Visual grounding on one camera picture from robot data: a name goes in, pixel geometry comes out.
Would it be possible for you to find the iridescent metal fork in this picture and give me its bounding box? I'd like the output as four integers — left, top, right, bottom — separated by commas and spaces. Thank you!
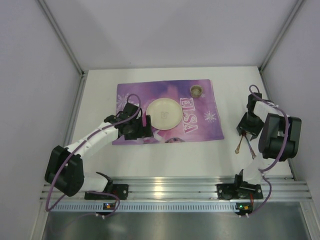
245, 137, 257, 160

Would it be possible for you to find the gold metal spoon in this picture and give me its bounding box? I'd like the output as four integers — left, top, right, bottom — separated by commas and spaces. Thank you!
234, 134, 245, 154

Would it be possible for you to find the cream round plate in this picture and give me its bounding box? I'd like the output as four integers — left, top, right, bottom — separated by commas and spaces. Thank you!
146, 98, 183, 131

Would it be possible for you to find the small glass cup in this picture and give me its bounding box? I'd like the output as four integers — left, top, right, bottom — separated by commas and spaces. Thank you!
190, 85, 203, 98

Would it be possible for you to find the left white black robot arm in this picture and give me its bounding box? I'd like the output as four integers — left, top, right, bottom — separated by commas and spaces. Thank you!
44, 103, 153, 197

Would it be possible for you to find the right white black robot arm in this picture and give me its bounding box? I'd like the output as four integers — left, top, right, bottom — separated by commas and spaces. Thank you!
234, 92, 302, 193

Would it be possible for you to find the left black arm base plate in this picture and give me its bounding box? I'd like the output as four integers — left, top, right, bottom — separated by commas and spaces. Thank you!
84, 183, 129, 200

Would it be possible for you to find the aluminium mounting rail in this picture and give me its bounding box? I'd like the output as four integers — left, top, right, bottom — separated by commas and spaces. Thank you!
39, 175, 312, 201

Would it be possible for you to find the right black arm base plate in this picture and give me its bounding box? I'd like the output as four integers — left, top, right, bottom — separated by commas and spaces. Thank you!
216, 183, 264, 200

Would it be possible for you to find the left aluminium corner post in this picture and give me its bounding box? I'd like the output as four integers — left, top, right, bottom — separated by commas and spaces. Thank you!
37, 0, 86, 74

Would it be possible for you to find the aluminium corner post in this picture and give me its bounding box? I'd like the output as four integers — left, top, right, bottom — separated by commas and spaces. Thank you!
258, 0, 307, 74
37, 0, 86, 74

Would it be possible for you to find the white slotted cable duct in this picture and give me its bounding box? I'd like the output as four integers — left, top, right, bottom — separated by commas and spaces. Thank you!
52, 201, 253, 213

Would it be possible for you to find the right aluminium corner post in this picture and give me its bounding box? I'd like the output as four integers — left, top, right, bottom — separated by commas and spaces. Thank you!
258, 0, 307, 74

